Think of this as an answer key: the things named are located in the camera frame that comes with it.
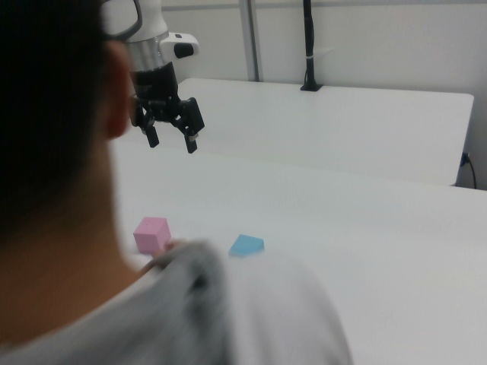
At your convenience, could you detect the grey wall partition post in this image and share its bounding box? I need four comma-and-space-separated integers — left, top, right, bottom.
238, 0, 264, 82

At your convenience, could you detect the white desk with side panel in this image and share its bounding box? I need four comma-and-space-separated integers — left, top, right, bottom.
113, 78, 476, 188

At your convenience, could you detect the blue foam cube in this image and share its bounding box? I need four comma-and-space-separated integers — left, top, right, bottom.
228, 233, 266, 258

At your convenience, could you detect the person head dark hair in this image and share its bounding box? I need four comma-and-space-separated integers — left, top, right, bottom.
0, 0, 153, 357

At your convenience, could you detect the grey hooded sweatshirt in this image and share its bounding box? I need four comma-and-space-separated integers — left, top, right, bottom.
0, 239, 354, 365

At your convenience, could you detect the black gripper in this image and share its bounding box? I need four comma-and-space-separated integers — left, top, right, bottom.
130, 62, 206, 154

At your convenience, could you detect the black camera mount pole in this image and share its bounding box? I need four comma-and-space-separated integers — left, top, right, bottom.
300, 0, 324, 93

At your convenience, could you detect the black power cable blue plug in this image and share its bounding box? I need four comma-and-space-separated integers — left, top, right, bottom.
460, 151, 478, 189

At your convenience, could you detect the pink foam cube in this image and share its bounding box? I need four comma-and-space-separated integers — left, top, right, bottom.
132, 216, 171, 255

